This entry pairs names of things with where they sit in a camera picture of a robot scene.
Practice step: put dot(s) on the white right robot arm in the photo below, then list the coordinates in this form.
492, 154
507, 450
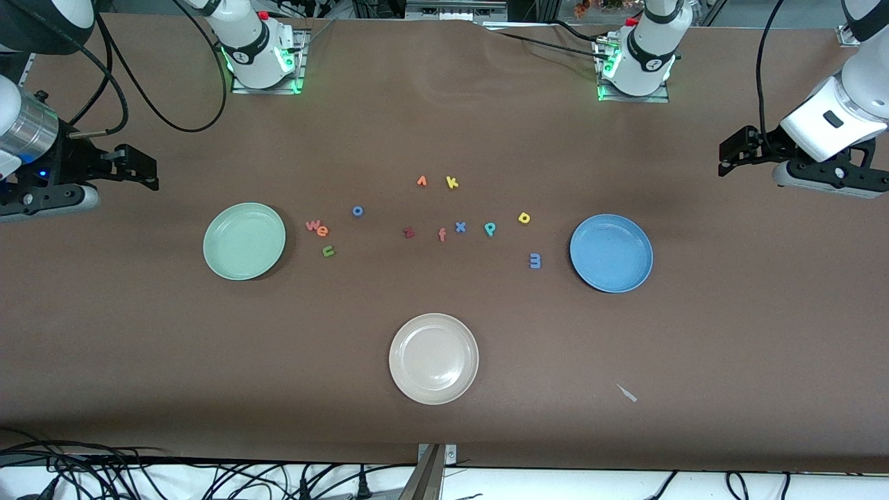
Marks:
253, 48

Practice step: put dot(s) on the green plate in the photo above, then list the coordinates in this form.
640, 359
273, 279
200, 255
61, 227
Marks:
244, 241

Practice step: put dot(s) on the teal foam letter p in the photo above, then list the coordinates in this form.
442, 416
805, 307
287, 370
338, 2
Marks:
489, 228

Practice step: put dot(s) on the small white paper scrap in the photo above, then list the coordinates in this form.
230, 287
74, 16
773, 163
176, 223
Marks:
627, 393

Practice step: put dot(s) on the aluminium frame profile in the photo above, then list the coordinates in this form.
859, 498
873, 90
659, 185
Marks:
29, 69
847, 36

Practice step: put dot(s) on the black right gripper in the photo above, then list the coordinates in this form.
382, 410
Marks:
69, 158

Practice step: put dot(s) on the beige plate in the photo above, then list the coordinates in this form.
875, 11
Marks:
433, 358

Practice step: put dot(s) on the brown table cover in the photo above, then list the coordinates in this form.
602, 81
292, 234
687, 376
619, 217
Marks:
444, 298

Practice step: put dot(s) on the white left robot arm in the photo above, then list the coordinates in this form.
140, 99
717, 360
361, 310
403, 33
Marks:
646, 55

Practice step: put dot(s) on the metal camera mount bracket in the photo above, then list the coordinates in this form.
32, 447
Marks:
427, 479

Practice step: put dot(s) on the blue plate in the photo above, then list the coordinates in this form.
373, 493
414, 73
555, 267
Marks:
611, 253

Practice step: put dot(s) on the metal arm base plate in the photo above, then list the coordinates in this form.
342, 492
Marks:
653, 98
303, 52

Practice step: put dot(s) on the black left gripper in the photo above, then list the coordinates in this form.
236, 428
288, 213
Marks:
766, 147

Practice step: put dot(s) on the grey background equipment box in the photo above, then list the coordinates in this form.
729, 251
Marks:
451, 10

